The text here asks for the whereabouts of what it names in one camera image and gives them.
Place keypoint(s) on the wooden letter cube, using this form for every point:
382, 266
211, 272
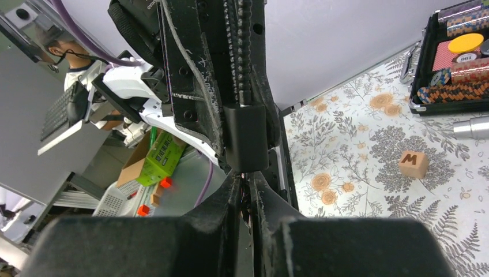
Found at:
413, 164

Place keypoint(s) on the black cable lock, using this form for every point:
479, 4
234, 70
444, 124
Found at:
246, 120

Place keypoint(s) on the green cardboard box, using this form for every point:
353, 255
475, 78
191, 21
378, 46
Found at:
151, 162

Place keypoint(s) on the floral table mat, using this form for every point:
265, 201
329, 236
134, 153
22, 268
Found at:
345, 146

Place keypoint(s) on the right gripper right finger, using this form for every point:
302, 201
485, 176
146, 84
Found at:
286, 243

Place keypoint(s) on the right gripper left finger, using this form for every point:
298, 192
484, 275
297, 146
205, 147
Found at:
202, 242

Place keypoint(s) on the person at keyboard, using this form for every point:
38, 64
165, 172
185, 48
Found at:
62, 44

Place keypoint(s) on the silver microphone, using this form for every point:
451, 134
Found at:
475, 128

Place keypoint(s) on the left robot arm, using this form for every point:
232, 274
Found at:
139, 88

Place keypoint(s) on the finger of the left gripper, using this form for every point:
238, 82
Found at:
259, 81
193, 86

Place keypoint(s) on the black poker chip case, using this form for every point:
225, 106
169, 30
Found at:
452, 72

